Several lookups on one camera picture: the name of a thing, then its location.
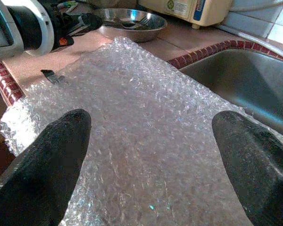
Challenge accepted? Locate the steel sink basin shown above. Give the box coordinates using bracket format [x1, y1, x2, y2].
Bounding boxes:
[179, 48, 283, 139]

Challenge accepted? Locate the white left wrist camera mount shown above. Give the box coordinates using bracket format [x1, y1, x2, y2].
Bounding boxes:
[25, 0, 55, 57]

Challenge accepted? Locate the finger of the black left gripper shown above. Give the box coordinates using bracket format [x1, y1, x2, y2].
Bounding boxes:
[65, 13, 104, 36]

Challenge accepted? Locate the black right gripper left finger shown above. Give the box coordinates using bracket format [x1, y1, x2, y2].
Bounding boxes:
[0, 108, 92, 226]

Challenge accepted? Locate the round steel bowl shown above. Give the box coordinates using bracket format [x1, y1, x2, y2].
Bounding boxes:
[94, 8, 168, 43]

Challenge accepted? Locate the beige water ioniser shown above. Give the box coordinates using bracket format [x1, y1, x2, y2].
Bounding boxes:
[138, 0, 232, 30]

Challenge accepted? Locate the metal spoon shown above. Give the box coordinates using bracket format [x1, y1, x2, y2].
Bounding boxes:
[101, 18, 142, 30]

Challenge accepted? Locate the small green handled tool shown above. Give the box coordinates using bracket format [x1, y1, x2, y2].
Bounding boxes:
[58, 0, 77, 8]

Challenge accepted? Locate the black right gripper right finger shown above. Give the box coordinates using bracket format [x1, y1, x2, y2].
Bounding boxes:
[212, 110, 283, 226]

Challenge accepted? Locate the metal fork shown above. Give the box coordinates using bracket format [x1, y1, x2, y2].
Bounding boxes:
[132, 15, 155, 26]

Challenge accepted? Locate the clear bubble wrap sheet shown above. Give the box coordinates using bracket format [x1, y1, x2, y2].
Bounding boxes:
[0, 36, 283, 226]

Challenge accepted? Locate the white plastic hose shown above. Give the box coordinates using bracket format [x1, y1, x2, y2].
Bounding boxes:
[216, 23, 283, 63]

